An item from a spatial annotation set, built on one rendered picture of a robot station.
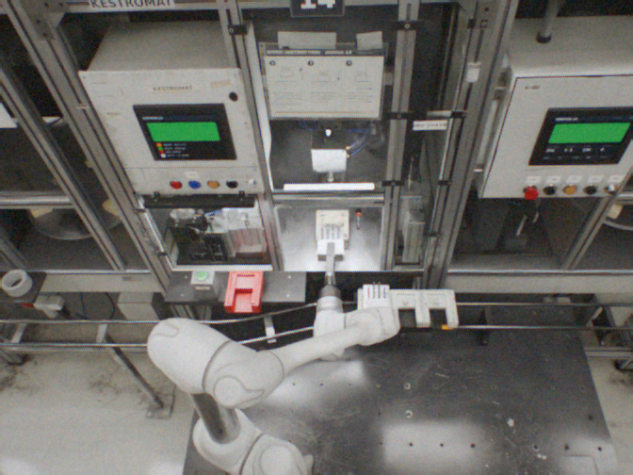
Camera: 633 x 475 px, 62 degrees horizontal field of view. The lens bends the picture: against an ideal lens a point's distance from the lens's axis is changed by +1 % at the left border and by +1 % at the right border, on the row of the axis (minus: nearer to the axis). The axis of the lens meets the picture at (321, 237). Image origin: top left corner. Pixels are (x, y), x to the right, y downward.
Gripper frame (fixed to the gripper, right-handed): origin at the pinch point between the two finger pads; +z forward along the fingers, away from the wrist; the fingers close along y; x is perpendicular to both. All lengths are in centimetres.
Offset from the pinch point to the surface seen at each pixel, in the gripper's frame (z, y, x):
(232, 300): -15.4, -7.5, 36.4
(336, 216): 23.4, -6.3, -1.8
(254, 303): -17.0, -7.3, 27.8
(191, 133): -2, 61, 37
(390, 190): 1.8, 32.2, -20.2
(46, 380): -7, -104, 155
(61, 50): 2, 85, 64
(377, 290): -9.1, -11.1, -17.2
